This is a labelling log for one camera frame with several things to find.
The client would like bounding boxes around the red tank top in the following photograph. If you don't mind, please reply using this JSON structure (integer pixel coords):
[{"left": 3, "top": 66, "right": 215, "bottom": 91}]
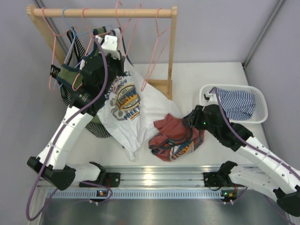
[{"left": 148, "top": 114, "right": 204, "bottom": 162}]

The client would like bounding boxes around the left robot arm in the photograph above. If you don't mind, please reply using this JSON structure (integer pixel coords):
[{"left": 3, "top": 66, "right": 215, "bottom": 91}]
[{"left": 27, "top": 52, "right": 124, "bottom": 190}]

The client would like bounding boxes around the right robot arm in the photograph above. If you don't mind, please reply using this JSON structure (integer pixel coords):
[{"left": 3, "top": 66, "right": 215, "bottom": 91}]
[{"left": 187, "top": 104, "right": 300, "bottom": 217}]

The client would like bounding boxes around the pink hanger with white top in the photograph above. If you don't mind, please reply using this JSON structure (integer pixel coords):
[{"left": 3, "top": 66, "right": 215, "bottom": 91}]
[{"left": 72, "top": 7, "right": 119, "bottom": 91}]

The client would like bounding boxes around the black white striped tank top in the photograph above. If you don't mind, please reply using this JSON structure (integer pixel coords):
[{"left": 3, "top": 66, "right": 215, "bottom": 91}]
[{"left": 50, "top": 27, "right": 111, "bottom": 138}]

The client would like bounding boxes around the white motorcycle print tank top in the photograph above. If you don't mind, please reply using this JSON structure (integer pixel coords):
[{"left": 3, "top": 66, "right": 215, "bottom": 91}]
[{"left": 79, "top": 27, "right": 183, "bottom": 162}]

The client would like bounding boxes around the green tank top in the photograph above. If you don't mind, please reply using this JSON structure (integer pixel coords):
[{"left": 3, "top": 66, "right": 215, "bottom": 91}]
[{"left": 57, "top": 26, "right": 113, "bottom": 124}]

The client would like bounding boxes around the blue white striped garment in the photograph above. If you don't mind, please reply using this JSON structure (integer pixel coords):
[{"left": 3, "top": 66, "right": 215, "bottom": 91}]
[{"left": 217, "top": 88, "right": 255, "bottom": 120}]

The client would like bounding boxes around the white plastic laundry basket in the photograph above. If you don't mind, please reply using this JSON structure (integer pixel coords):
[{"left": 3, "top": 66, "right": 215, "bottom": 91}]
[{"left": 199, "top": 84, "right": 268, "bottom": 124}]

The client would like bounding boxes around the wooden clothes rack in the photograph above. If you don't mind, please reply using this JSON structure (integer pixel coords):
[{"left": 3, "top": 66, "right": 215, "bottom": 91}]
[{"left": 26, "top": 5, "right": 177, "bottom": 99}]

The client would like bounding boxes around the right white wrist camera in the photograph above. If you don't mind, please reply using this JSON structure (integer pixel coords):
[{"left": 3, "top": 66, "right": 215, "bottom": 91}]
[{"left": 203, "top": 92, "right": 218, "bottom": 106}]

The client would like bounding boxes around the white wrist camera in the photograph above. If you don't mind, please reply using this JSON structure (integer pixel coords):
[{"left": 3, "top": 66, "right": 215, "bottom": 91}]
[
  {"left": 203, "top": 92, "right": 218, "bottom": 106},
  {"left": 94, "top": 35, "right": 121, "bottom": 60}
]

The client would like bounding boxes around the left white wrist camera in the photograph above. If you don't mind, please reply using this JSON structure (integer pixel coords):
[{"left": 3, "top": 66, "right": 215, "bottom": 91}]
[{"left": 94, "top": 35, "right": 121, "bottom": 60}]

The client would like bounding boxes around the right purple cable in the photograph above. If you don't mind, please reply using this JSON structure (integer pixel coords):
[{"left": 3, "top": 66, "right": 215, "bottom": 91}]
[{"left": 210, "top": 86, "right": 300, "bottom": 225}]

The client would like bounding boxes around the purple cable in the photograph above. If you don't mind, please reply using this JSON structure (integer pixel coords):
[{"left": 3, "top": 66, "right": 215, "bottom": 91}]
[
  {"left": 25, "top": 37, "right": 113, "bottom": 221},
  {"left": 210, "top": 86, "right": 300, "bottom": 225}
]

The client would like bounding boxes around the blue wire hanger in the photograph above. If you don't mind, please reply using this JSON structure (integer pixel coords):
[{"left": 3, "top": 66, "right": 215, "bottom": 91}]
[{"left": 54, "top": 7, "right": 113, "bottom": 90}]

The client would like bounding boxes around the aluminium mounting rail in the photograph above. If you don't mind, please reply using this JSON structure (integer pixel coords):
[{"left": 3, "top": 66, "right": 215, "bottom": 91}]
[{"left": 38, "top": 166, "right": 279, "bottom": 204}]

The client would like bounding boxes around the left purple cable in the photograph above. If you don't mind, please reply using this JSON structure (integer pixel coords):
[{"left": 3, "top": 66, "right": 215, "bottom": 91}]
[{"left": 25, "top": 37, "right": 113, "bottom": 221}]

